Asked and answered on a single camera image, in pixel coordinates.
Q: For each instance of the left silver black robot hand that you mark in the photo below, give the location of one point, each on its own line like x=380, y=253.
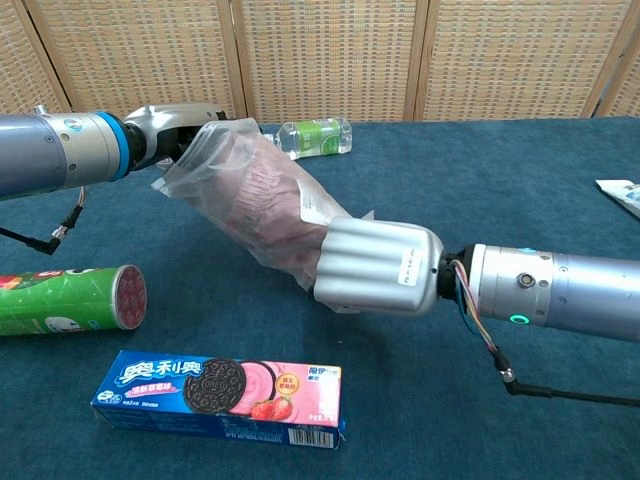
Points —
x=165, y=117

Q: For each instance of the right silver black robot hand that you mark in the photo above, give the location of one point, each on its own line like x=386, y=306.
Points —
x=375, y=270

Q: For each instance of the transparent bag with pink contents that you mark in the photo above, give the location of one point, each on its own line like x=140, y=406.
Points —
x=255, y=195

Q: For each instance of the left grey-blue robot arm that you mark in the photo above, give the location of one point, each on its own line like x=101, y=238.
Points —
x=50, y=150

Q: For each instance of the teal blue carpeted table surface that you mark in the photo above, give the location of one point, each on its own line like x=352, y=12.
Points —
x=475, y=175

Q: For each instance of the clear water bottle green label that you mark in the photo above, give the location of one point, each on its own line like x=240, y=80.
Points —
x=315, y=137

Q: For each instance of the woven bamboo folding screen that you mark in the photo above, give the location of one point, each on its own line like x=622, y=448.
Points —
x=330, y=55

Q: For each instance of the blue pink Oreo box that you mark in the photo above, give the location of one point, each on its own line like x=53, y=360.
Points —
x=220, y=395

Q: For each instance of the green chips can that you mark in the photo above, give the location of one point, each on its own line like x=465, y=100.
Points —
x=65, y=300

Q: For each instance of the white green snack packet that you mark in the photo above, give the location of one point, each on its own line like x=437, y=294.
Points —
x=622, y=195

